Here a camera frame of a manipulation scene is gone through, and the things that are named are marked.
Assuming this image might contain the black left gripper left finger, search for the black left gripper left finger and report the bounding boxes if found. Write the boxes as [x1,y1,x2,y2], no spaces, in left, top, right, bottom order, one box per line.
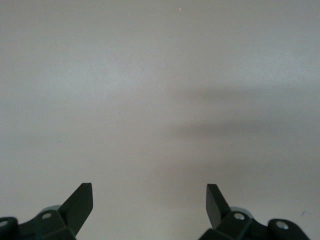
[0,182,94,240]

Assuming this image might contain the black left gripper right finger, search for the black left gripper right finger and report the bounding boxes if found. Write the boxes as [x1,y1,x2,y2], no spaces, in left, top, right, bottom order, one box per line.
[198,183,311,240]

